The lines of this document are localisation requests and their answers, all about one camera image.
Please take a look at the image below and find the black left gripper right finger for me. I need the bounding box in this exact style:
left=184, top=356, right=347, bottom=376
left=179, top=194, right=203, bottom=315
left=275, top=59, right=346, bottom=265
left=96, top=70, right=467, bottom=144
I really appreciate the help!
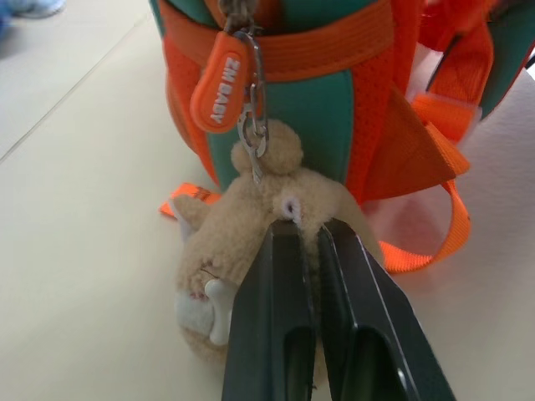
left=316, top=220, right=456, bottom=401

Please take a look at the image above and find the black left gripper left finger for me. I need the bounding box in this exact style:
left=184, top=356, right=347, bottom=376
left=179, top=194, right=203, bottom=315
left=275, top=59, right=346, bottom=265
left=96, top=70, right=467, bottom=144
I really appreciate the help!
left=220, top=220, right=319, bottom=401

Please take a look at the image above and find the beige plush dog keychain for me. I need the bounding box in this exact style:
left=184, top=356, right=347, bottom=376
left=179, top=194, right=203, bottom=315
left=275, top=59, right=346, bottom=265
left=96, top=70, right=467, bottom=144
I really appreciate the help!
left=171, top=118, right=382, bottom=383

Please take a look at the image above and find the orange and teal backpack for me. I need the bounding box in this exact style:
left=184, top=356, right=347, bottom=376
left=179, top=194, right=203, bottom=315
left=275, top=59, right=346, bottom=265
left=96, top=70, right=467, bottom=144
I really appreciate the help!
left=150, top=0, right=535, bottom=275

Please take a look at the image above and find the orange rubber zipper pull tag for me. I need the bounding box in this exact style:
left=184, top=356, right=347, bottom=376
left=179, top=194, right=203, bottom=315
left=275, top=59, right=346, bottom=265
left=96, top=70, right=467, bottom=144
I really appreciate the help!
left=190, top=29, right=252, bottom=133

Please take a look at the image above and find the blue and white object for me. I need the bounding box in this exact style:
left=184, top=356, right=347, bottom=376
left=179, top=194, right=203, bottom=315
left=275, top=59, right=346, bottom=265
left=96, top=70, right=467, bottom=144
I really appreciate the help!
left=0, top=0, right=68, bottom=37

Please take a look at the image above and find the silver metal keychain chain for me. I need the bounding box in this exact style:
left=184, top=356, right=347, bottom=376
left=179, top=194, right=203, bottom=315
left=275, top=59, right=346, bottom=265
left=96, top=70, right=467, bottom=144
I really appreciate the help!
left=219, top=0, right=271, bottom=185

